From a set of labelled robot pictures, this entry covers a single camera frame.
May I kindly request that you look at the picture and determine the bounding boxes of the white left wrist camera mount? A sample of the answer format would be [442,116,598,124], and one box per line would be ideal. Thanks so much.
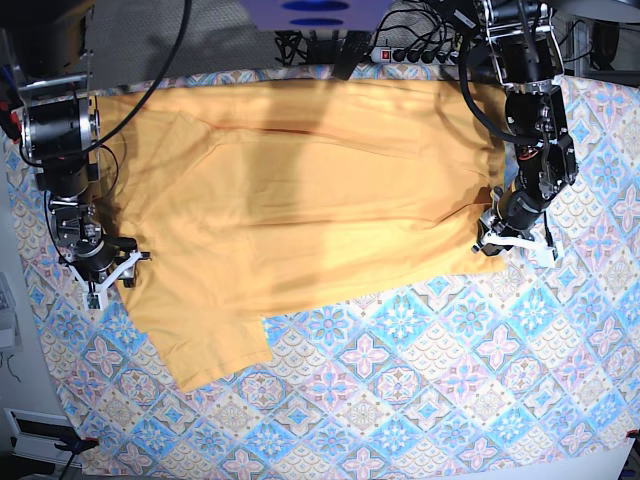
[472,187,564,266]

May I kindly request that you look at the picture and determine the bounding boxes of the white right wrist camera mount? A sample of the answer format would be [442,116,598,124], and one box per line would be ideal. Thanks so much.
[68,250,151,311]

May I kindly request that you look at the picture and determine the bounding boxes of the white power strip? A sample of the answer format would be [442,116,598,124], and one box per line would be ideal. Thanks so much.
[369,47,458,66]

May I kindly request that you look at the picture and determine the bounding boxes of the patterned blue tile tablecloth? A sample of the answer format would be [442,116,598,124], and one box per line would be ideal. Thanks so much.
[1,67,639,479]

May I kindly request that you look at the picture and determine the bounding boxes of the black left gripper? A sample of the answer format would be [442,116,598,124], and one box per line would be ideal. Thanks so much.
[472,187,543,253]

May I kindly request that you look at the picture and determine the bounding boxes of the yellow T-shirt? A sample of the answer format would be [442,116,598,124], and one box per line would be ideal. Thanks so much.
[102,79,505,392]

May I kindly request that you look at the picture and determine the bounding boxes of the black clamp bottom left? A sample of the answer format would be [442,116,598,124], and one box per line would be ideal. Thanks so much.
[54,434,99,455]

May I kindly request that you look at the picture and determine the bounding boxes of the black red table clamp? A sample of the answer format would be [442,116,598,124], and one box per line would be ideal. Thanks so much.
[1,64,27,144]

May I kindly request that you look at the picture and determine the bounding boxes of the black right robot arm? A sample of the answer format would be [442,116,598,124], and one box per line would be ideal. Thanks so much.
[1,1,192,294]

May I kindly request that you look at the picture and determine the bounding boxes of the blue base panel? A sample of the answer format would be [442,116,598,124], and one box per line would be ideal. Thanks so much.
[240,0,392,31]

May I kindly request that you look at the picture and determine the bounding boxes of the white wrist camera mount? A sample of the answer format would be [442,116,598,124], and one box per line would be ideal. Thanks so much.
[68,250,151,311]
[472,187,564,266]

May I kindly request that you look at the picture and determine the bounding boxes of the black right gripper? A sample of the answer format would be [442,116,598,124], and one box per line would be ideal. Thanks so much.
[72,235,139,271]

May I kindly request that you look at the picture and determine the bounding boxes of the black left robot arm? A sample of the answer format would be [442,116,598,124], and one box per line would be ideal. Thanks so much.
[458,1,578,259]

